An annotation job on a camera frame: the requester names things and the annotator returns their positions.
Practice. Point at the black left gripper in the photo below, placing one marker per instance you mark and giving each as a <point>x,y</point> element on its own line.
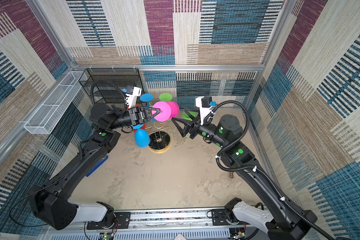
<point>137,117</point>

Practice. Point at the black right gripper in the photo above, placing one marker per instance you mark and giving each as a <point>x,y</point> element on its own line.
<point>183,132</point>

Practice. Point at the green wine glass front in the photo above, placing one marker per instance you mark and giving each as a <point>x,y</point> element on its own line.
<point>189,115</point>

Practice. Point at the green wine glass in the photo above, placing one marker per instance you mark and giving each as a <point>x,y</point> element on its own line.
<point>166,97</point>
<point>189,115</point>

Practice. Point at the pink wine glass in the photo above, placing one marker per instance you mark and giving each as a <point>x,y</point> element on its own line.
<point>167,110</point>

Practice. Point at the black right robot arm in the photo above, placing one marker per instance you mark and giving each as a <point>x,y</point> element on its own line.
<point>283,220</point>

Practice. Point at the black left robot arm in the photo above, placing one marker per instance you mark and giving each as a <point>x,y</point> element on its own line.
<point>50,203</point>

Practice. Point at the blue wine glass back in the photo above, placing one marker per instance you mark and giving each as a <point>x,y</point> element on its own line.
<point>146,98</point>

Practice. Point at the blue wine glass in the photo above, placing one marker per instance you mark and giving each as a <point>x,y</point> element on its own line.
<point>146,98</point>
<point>142,138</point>

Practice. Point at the red wine glass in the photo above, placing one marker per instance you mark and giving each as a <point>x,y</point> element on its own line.
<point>139,126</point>

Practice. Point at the green wine glass back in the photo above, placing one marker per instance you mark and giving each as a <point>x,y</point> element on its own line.
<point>166,97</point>

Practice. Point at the blue wine glass front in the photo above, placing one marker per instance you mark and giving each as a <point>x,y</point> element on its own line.
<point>142,138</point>

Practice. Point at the black mesh shelf rack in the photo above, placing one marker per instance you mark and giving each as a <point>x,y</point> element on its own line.
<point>104,84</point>

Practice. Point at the blue object at left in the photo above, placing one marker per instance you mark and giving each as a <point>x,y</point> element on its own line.
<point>97,165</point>

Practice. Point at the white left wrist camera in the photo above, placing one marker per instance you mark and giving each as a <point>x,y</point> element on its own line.
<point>132,93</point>

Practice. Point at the white wire mesh basket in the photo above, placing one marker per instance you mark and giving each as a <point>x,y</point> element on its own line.
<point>50,112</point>

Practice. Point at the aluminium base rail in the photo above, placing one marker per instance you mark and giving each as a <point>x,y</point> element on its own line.
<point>170,224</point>

